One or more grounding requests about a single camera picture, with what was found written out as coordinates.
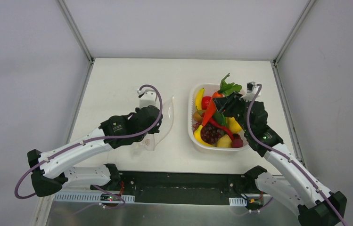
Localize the red chili pepper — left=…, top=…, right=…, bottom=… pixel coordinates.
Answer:
left=209, top=118, right=234, bottom=141

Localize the small yellow banana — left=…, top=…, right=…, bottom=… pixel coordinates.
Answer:
left=195, top=88, right=205, bottom=110

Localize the purple grape bunch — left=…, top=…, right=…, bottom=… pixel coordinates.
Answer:
left=192, top=122, right=225, bottom=145

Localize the white plastic basket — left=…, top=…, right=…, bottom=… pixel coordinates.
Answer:
left=187, top=83, right=250, bottom=154

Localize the large yellow banana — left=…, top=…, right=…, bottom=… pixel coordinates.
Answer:
left=193, top=125, right=214, bottom=147

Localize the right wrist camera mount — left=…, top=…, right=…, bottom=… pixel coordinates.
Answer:
left=242, top=81, right=262, bottom=101

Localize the brown kiwi fruit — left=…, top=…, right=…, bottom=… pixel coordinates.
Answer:
left=192, top=111, right=203, bottom=122

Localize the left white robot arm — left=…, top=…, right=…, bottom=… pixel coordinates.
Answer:
left=27, top=105, right=163, bottom=197

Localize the clear zip top bag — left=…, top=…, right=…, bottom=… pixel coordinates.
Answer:
left=131, top=96, right=174, bottom=155

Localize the red tomato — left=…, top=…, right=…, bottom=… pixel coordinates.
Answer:
left=201, top=96, right=211, bottom=110

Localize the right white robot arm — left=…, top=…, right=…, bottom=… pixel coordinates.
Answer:
left=214, top=92, right=347, bottom=226

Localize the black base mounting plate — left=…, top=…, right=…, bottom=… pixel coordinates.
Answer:
left=111, top=171, right=261, bottom=205

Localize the green cucumber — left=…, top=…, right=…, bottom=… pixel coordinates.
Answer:
left=212, top=111, right=227, bottom=126

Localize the dark purple sweet potato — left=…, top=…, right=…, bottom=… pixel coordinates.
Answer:
left=231, top=138, right=244, bottom=148

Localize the yellow pear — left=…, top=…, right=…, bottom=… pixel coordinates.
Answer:
left=227, top=117, right=242, bottom=134

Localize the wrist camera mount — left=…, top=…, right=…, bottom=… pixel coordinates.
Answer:
left=242, top=81, right=262, bottom=101
left=137, top=89, right=157, bottom=108

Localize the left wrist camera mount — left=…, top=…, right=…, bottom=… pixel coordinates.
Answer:
left=137, top=89, right=157, bottom=108

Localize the yellow potato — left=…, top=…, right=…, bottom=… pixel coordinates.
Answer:
left=216, top=135, right=232, bottom=148

